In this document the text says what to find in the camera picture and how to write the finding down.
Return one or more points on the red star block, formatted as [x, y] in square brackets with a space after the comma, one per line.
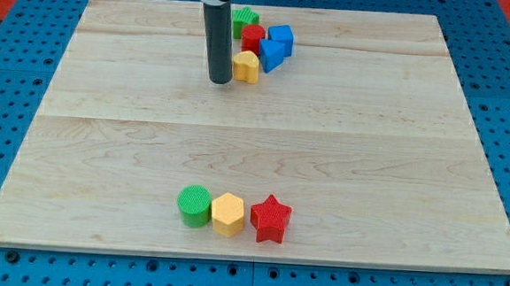
[270, 219]

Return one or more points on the yellow hexagon block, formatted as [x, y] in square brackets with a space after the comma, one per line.
[227, 215]

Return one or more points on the red cylinder block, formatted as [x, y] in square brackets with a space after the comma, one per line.
[251, 36]

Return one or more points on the light wooden board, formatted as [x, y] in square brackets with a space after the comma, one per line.
[364, 131]

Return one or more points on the green star block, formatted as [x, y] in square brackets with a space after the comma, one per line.
[241, 18]

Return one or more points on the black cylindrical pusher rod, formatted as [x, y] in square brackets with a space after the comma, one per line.
[218, 37]

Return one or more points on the green cylinder block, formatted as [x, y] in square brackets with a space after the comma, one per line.
[194, 204]

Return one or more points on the blue cube block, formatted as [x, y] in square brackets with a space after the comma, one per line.
[282, 34]

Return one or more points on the blue triangle block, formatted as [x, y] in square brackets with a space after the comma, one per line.
[271, 54]

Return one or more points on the yellow heart block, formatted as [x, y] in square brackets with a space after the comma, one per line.
[246, 66]

